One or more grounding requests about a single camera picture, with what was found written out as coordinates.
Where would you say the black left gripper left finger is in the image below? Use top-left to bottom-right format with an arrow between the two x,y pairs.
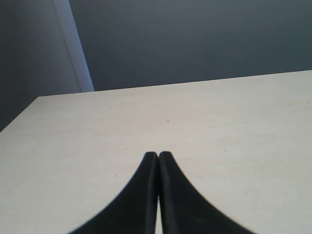
72,152 -> 159,234

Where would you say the white door frame strip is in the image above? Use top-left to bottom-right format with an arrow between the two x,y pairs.
53,0 -> 95,92

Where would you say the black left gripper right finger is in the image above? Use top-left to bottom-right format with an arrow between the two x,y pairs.
158,151 -> 252,234

